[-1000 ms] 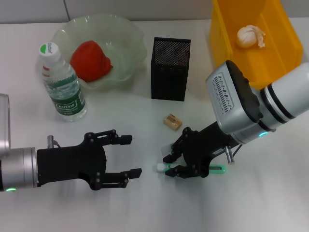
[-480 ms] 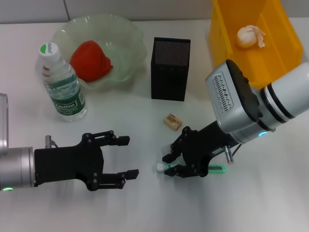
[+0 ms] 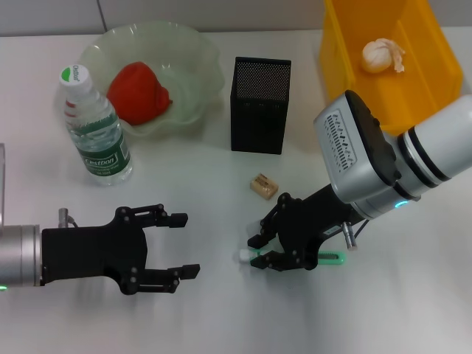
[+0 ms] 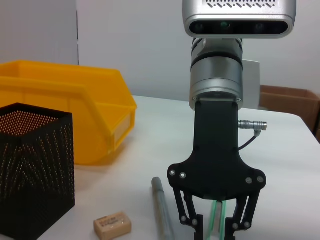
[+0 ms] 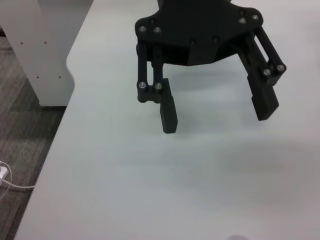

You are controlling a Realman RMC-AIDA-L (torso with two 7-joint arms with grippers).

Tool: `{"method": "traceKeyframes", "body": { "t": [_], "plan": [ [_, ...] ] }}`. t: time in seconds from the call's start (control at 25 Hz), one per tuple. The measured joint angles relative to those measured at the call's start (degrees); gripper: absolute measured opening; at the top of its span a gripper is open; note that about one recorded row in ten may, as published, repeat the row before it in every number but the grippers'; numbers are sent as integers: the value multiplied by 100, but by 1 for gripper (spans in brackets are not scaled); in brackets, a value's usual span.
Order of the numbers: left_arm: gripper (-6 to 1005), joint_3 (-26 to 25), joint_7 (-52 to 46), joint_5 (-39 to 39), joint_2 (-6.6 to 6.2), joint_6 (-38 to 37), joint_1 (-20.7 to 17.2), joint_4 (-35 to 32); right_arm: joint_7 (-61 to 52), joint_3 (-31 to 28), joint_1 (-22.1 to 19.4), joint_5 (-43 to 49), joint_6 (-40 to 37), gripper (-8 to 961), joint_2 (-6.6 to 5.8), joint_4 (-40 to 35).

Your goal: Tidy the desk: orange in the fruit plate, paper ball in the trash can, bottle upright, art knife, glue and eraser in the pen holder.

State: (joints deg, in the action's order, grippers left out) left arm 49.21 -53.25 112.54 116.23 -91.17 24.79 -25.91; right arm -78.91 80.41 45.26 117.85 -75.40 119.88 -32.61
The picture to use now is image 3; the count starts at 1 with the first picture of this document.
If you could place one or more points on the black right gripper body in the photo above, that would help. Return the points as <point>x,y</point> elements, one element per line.
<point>306,228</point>

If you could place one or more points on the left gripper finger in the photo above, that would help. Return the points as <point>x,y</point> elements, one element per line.
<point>178,220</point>
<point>190,271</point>

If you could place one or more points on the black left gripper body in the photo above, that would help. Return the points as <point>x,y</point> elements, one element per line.
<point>92,254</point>

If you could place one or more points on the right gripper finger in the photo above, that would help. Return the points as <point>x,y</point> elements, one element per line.
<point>256,241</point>
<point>273,262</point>

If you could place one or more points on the green utility knife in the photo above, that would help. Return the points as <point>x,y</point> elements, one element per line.
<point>335,259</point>

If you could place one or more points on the beige eraser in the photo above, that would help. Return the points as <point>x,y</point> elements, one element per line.
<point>263,186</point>

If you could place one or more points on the clear green-label water bottle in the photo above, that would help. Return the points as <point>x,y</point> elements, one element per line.
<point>103,158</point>

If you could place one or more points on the red object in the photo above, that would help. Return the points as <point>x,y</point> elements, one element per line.
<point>136,92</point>

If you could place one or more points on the white paper ball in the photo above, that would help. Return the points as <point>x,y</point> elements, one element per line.
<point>374,55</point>

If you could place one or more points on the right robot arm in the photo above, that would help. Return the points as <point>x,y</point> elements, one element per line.
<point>435,147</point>

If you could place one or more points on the black mesh pen holder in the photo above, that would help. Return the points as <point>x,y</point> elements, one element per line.
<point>258,121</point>

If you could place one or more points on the pale green wavy fruit plate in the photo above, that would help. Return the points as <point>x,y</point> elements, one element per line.
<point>184,51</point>

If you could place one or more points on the yellow plastic bin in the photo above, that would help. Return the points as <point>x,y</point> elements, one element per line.
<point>424,73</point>

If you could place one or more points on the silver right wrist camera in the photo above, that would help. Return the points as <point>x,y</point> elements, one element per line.
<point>354,155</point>

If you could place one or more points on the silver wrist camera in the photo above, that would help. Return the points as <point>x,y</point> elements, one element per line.
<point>1,184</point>
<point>354,155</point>

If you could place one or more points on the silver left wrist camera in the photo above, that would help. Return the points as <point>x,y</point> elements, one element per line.
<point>1,184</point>

